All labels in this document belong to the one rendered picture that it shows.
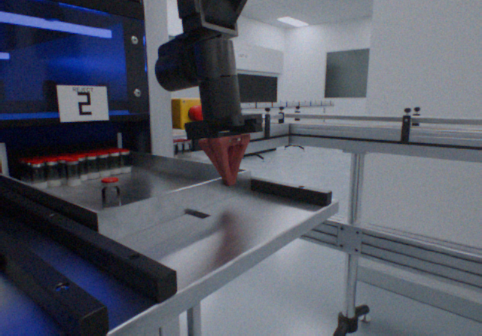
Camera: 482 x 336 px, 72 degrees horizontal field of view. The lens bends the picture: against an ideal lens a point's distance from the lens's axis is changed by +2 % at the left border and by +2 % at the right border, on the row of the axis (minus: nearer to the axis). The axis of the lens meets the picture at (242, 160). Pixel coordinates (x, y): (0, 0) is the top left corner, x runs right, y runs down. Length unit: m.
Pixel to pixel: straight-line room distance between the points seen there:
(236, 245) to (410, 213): 1.61
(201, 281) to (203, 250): 0.05
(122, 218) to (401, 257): 1.10
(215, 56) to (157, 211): 0.21
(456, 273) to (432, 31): 1.07
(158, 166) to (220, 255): 0.40
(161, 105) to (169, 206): 0.36
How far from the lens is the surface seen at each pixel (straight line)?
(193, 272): 0.31
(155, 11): 0.75
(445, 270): 1.32
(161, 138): 0.74
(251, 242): 0.36
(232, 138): 0.46
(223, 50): 0.47
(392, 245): 1.33
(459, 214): 1.87
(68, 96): 0.64
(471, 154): 1.19
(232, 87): 0.46
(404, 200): 1.90
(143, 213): 0.40
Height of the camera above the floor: 1.03
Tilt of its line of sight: 11 degrees down
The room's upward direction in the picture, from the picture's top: straight up
